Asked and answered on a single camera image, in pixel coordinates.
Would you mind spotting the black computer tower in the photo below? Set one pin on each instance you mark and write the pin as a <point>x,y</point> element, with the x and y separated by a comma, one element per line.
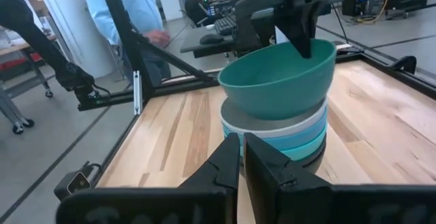
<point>356,2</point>

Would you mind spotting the wheeled workbench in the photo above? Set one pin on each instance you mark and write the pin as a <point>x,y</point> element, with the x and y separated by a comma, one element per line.
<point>20,91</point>

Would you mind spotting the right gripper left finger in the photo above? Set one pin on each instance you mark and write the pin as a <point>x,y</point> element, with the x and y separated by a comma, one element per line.
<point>225,169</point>

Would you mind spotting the black keyboard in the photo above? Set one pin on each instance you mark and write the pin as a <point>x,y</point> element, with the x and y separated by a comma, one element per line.
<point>226,24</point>

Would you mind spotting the black table-level camera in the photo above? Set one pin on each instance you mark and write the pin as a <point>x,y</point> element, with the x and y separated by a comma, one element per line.
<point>76,183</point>

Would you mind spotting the light teal bowl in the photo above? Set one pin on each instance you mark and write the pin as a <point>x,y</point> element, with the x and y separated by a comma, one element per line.
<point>303,150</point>

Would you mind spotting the black computer mouse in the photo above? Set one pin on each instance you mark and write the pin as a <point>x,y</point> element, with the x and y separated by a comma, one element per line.
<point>211,39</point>

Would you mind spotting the black aluminium table frame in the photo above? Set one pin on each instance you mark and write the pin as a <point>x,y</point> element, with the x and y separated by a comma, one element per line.
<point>177,88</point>

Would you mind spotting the green bowl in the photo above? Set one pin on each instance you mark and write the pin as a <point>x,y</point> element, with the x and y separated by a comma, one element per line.
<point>272,88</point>

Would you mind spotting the person's hand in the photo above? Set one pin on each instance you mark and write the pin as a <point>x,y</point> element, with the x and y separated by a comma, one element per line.
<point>158,37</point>

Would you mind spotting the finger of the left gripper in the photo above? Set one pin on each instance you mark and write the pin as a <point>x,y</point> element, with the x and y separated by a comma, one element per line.
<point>301,26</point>

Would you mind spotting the grey desk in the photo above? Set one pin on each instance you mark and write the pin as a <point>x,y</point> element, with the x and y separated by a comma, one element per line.
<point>194,43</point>

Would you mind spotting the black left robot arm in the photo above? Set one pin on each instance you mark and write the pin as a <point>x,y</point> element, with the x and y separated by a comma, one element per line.
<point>253,19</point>

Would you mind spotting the person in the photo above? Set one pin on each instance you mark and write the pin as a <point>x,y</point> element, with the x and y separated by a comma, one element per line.
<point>143,9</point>
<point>197,7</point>

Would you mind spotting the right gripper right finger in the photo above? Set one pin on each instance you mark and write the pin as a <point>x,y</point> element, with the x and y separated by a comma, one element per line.
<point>269,176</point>

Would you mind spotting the silver metal bracket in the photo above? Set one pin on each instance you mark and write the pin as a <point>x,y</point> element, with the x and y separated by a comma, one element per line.
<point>137,93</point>

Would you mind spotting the white ceramic bowl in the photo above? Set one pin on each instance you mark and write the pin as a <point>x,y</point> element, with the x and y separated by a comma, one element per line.
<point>245,123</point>

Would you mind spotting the blue bowl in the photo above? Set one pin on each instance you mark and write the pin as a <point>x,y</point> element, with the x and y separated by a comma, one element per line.
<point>293,139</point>

